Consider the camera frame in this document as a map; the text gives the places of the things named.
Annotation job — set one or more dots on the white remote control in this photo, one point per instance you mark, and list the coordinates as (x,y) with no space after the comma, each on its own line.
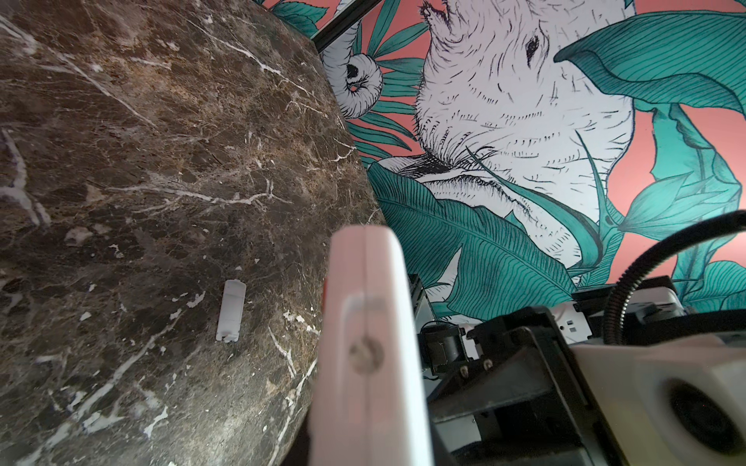
(368,404)

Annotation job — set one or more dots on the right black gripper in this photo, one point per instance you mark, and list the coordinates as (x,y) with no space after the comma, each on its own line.
(509,392)

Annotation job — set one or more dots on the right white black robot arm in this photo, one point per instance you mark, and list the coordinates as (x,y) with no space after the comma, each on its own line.
(641,315)

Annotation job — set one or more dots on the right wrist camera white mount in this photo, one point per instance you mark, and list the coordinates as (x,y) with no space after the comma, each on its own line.
(676,403)

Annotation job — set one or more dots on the right black frame post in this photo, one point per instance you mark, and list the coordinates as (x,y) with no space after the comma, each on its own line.
(348,14)

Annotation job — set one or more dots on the white battery cover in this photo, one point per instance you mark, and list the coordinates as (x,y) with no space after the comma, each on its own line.
(232,306)

